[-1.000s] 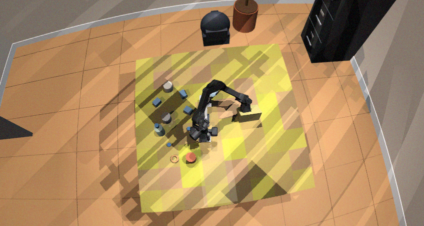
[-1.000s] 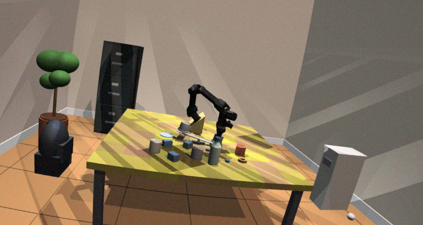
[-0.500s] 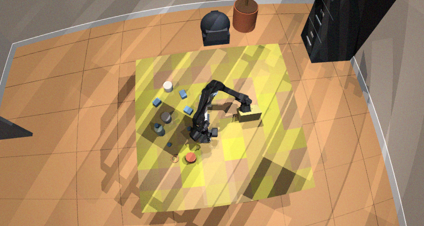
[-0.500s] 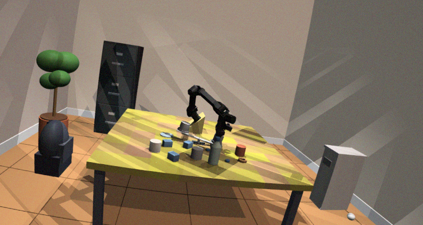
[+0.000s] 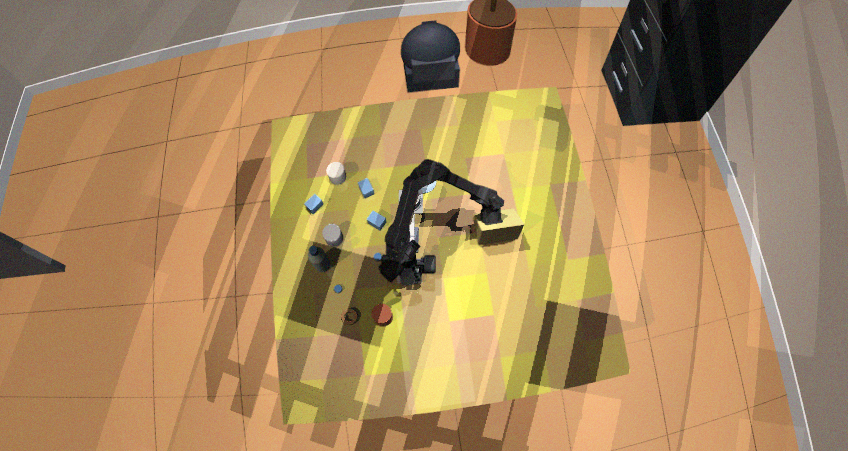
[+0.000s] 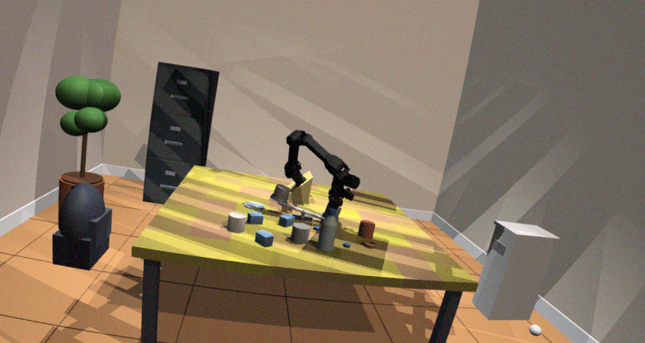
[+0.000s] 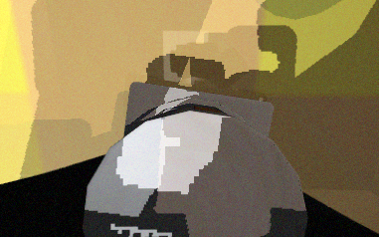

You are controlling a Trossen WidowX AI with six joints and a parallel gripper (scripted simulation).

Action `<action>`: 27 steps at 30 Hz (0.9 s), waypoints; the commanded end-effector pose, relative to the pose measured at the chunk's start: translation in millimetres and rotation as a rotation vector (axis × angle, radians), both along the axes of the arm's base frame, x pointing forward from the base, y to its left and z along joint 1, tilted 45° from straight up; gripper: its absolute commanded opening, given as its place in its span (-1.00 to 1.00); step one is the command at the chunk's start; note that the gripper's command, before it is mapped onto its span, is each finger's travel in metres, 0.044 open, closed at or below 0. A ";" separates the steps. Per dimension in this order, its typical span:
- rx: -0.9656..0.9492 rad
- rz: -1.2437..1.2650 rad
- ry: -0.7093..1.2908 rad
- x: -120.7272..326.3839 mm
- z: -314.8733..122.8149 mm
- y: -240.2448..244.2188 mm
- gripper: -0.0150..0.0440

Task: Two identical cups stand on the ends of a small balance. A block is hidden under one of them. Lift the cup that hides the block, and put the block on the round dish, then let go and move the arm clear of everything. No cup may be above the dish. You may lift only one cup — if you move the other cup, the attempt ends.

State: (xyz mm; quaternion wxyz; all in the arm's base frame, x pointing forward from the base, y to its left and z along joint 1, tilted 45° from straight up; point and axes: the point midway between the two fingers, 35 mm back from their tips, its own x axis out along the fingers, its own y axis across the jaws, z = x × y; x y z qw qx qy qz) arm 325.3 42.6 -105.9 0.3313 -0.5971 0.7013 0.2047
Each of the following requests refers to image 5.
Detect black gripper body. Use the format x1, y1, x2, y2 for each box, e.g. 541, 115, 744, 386
381, 255, 436, 274

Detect orange flat ring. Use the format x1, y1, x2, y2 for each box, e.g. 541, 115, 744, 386
341, 309, 358, 325

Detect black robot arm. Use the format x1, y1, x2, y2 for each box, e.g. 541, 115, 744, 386
378, 159, 504, 286

